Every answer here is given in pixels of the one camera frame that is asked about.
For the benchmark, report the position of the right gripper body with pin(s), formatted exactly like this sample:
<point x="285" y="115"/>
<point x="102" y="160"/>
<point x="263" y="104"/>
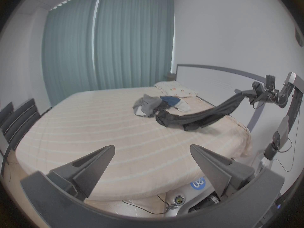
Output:
<point x="258" y="94"/>

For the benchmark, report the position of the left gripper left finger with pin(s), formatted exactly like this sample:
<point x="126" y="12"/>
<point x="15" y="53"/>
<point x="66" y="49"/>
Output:
<point x="90" y="167"/>

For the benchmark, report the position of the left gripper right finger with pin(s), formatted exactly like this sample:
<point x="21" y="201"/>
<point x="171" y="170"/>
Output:
<point x="213" y="167"/>

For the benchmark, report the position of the black T-shirt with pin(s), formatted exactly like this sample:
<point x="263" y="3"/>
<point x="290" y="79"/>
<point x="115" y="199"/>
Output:
<point x="204" y="120"/>

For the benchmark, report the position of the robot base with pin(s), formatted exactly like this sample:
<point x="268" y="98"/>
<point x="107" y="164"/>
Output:
<point x="180" y="199"/>

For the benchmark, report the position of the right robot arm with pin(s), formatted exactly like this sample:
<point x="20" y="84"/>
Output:
<point x="283" y="127"/>

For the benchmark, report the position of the bed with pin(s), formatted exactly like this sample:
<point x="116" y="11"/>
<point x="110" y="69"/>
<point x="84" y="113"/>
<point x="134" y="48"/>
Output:
<point x="95" y="127"/>

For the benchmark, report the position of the pile of clothes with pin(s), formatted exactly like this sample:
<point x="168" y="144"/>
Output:
<point x="148" y="104"/>

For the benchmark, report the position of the white printed pillow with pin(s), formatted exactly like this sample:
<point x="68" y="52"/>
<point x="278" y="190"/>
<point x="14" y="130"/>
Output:
<point x="175" y="89"/>

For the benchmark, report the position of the black chest of drawers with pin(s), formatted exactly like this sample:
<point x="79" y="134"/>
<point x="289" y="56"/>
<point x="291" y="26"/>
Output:
<point x="19" y="120"/>

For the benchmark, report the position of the grey bedside table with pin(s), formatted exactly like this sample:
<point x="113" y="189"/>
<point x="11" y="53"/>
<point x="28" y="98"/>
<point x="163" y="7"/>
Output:
<point x="171" y="77"/>

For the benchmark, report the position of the blue-green curtain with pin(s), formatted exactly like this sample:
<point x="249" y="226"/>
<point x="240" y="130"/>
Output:
<point x="133" y="39"/>
<point x="71" y="51"/>

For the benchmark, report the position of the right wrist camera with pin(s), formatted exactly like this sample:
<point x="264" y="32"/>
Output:
<point x="270" y="82"/>

